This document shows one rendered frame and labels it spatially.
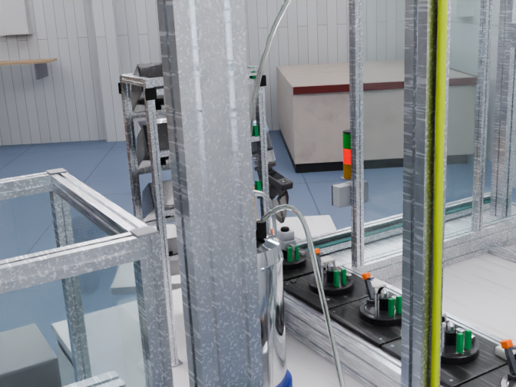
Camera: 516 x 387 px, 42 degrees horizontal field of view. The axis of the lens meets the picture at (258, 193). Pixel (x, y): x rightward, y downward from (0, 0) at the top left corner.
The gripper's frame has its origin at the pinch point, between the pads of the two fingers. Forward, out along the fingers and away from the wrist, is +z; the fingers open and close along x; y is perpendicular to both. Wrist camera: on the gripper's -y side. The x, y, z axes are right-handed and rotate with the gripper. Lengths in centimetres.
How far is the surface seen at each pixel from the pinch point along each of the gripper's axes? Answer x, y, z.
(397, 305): 7, -56, 23
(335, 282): 8.3, -32.6, 17.8
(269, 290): 67, -93, -5
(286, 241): 5.1, -7.1, 6.3
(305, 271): 4.7, -12.9, 16.7
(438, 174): 53, -124, -20
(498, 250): -75, -26, 34
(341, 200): -9.6, -22.0, -3.3
